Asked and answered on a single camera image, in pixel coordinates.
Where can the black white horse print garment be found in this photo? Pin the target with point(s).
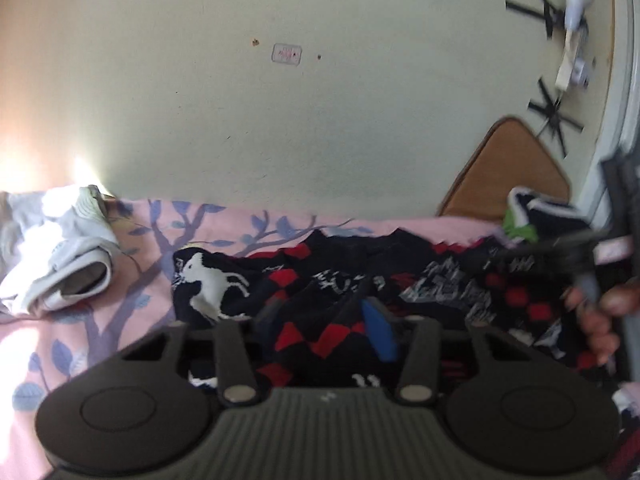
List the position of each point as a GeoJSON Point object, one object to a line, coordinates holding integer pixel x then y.
{"type": "Point", "coordinates": [205, 270]}

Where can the green white black knit sock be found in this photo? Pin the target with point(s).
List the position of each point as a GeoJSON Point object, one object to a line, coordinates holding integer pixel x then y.
{"type": "Point", "coordinates": [530, 210]}

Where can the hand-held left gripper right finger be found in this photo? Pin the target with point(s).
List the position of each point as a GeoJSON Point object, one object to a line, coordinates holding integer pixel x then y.
{"type": "Point", "coordinates": [380, 332]}

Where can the black tape cross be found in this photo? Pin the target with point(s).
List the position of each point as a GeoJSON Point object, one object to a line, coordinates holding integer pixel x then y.
{"type": "Point", "coordinates": [540, 10]}
{"type": "Point", "coordinates": [552, 112]}

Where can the white window frame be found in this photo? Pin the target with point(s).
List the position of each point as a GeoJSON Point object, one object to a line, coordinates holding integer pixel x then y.
{"type": "Point", "coordinates": [625, 85]}

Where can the brown perforated cushion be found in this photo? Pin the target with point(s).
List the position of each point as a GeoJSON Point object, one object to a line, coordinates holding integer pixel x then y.
{"type": "Point", "coordinates": [505, 170]}

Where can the pink floral bedsheet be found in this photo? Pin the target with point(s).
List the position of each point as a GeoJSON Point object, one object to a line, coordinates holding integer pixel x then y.
{"type": "Point", "coordinates": [140, 300]}

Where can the beige lamp holder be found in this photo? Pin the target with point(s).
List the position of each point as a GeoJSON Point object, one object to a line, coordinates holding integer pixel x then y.
{"type": "Point", "coordinates": [570, 60]}

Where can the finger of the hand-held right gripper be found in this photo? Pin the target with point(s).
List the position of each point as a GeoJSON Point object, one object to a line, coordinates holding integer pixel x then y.
{"type": "Point", "coordinates": [560, 252]}

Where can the white clothing pile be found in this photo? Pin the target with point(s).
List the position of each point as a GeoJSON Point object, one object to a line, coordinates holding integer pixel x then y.
{"type": "Point", "coordinates": [55, 240]}

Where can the person's right hand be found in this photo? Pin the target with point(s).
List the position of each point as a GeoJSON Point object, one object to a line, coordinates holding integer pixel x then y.
{"type": "Point", "coordinates": [600, 332]}

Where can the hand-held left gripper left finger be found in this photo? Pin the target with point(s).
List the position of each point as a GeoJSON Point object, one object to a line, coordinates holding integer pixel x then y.
{"type": "Point", "coordinates": [232, 360]}

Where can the black red patterned garment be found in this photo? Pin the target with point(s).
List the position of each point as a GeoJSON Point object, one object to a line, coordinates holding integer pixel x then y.
{"type": "Point", "coordinates": [310, 320]}

